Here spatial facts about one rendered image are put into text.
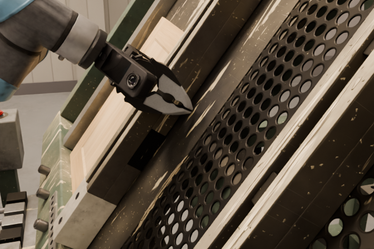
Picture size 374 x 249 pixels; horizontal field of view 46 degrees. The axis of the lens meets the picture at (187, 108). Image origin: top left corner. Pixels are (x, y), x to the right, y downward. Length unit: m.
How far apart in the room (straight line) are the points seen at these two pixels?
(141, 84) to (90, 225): 0.37
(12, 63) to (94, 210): 0.35
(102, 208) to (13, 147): 0.73
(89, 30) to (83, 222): 0.40
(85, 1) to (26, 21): 3.56
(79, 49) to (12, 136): 0.89
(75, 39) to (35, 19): 0.06
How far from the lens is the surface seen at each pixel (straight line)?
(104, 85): 1.32
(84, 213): 0.92
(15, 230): 1.29
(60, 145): 1.38
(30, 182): 3.08
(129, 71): 0.68
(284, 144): 0.46
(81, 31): 0.71
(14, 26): 0.72
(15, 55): 0.73
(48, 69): 4.69
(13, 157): 1.60
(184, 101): 0.78
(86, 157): 1.20
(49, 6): 0.71
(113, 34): 1.53
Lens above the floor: 1.49
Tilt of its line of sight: 21 degrees down
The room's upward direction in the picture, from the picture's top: straight up
